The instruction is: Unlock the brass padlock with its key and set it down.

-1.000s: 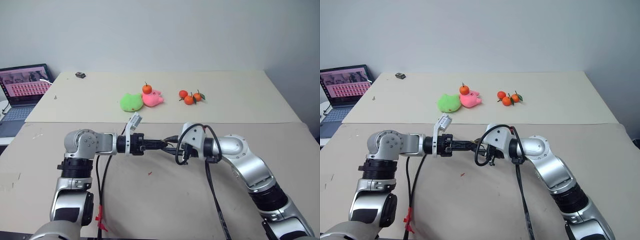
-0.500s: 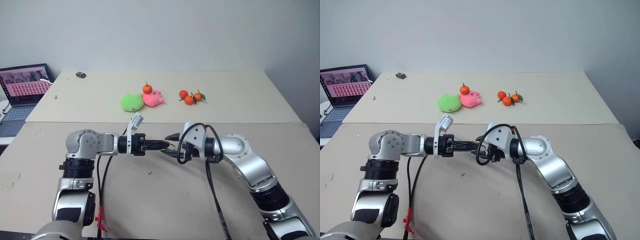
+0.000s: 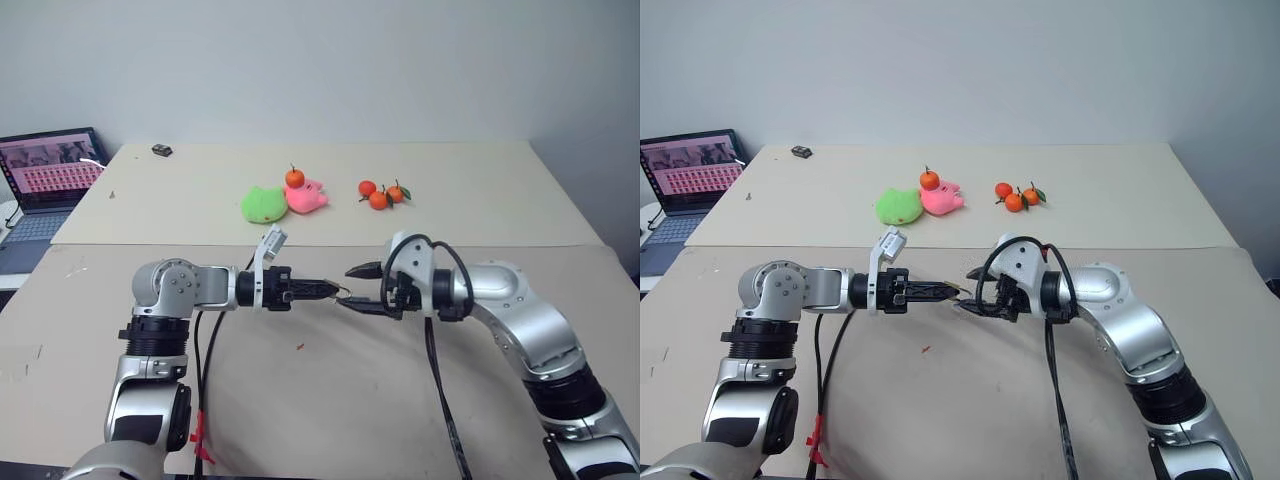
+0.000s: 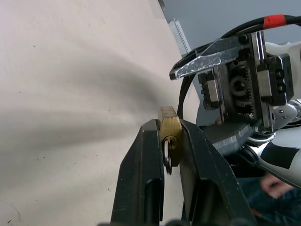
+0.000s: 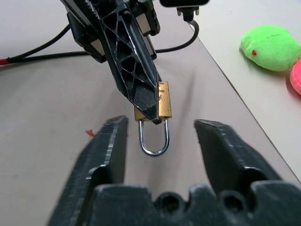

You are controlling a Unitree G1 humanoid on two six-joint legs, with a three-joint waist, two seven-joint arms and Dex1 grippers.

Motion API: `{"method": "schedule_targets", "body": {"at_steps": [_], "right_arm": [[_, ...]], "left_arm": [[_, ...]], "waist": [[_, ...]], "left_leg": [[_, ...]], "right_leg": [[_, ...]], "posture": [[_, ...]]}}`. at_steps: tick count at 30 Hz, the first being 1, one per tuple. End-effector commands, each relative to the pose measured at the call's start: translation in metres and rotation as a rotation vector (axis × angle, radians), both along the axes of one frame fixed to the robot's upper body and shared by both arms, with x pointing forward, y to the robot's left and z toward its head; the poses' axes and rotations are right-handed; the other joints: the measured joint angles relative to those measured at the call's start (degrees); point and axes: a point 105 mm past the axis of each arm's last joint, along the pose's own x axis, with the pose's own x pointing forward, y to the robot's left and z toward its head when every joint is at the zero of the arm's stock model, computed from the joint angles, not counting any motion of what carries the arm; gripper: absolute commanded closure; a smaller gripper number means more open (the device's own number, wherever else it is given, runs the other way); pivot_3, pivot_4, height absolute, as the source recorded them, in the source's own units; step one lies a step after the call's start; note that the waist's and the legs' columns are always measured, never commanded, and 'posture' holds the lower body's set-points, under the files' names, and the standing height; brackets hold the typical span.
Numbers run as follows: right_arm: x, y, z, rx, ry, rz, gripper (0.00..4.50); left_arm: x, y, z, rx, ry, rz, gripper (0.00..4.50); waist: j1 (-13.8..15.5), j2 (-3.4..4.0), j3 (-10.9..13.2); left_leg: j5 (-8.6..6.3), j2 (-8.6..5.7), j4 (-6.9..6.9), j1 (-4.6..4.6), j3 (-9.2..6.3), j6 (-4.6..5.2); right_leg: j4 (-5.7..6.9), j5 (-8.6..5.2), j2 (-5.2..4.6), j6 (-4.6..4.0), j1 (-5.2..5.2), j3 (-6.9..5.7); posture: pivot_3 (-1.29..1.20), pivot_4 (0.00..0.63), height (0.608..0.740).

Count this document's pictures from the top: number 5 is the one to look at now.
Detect green plush toy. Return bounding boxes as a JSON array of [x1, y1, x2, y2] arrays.
[[239, 24, 301, 72]]

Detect brass padlock with steel shackle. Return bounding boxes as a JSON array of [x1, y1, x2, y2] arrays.
[[134, 81, 173, 156]]

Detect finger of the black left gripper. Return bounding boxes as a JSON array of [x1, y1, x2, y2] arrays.
[[101, 10, 163, 125]]

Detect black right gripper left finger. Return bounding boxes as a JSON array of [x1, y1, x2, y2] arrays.
[[48, 115, 129, 226]]

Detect pink plush toy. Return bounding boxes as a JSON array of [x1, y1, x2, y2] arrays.
[[285, 58, 301, 96]]

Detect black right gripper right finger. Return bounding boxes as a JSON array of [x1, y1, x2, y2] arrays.
[[194, 119, 283, 196]]

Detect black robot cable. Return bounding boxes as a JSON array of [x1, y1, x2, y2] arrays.
[[8, 7, 200, 64], [7, 23, 71, 62]]

